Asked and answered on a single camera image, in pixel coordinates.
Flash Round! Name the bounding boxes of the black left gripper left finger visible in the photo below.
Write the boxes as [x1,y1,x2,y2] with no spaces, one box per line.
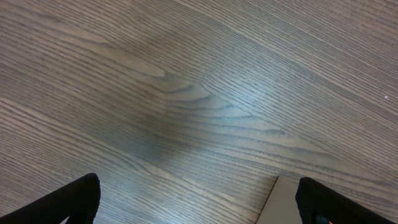
[1,173,101,224]

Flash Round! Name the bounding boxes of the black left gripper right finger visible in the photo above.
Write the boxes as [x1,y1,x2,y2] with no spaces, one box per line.
[295,177,394,224]

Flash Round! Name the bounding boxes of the white box with pink interior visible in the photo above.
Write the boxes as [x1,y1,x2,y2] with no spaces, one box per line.
[256,176,302,224]

